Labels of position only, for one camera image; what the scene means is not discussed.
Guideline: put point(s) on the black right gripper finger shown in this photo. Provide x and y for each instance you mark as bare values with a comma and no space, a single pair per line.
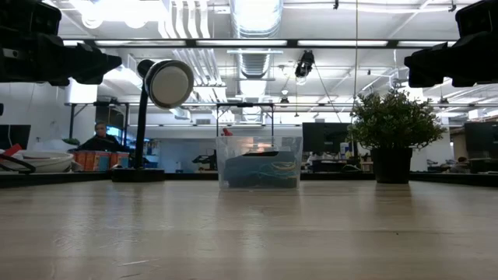
428,66

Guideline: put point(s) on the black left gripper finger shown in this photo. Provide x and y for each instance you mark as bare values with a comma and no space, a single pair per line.
97,66

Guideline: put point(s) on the blue rubber band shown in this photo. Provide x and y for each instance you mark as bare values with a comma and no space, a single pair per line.
241,167

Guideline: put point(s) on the black background robot arm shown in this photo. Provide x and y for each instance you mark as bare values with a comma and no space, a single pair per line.
204,159

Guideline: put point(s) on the clear plastic bin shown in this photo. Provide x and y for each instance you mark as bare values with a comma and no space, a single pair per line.
233,145

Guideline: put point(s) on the potted green plant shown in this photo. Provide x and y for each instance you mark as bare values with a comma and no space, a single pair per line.
393,116

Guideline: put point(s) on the black desk lamp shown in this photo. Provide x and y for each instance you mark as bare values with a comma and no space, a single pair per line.
169,83

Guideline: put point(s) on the person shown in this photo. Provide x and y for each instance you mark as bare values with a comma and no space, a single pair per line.
315,158
461,165
102,142

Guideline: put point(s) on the black background monitor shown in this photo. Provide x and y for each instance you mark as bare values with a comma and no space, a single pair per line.
15,136
325,136
482,144

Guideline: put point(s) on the orange cardboard boxes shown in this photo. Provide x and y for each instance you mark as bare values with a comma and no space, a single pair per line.
97,160

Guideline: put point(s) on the red packet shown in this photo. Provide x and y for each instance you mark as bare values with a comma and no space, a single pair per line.
9,150

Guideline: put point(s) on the white bowl with items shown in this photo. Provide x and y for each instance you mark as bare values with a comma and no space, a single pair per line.
46,163

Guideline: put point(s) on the black overhead crossbeam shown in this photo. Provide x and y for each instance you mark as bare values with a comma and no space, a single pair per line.
241,43

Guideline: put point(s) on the red background object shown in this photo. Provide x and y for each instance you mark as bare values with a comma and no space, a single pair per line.
227,132

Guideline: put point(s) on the black background rig frame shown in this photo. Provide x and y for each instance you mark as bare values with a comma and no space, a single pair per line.
97,104

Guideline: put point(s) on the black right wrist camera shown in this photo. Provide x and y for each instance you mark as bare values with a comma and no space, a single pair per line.
478,17

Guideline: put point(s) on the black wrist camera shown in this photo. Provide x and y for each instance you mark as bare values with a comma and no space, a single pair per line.
478,17
31,17

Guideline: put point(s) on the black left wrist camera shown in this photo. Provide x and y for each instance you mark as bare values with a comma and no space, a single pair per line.
31,17

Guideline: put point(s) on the black overhead camera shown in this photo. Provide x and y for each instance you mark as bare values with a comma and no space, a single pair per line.
304,64

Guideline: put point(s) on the white ceiling duct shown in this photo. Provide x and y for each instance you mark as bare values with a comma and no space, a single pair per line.
254,15

